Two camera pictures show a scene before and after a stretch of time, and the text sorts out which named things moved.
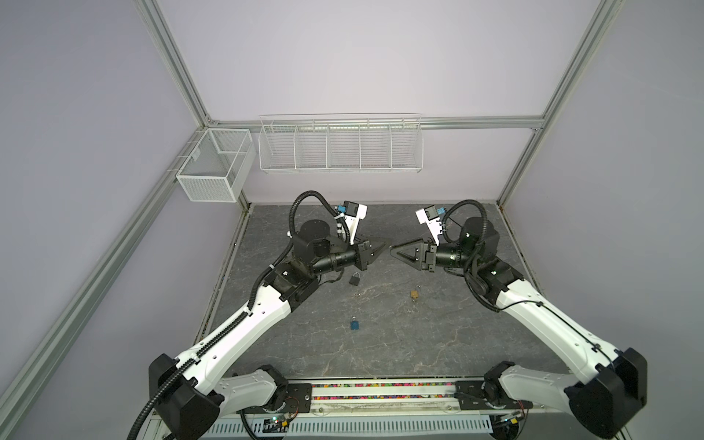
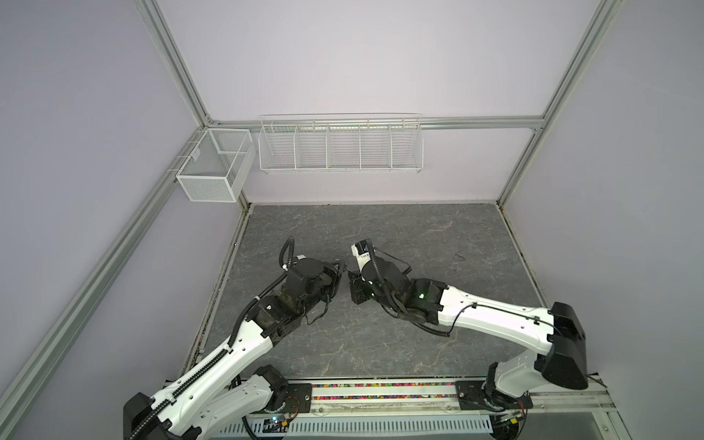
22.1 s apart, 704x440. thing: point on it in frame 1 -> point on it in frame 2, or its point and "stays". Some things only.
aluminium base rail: (385, 400) stays
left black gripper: (365, 255) -> (335, 276)
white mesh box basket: (215, 170) stays
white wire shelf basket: (333, 143) stays
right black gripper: (426, 254) -> (358, 282)
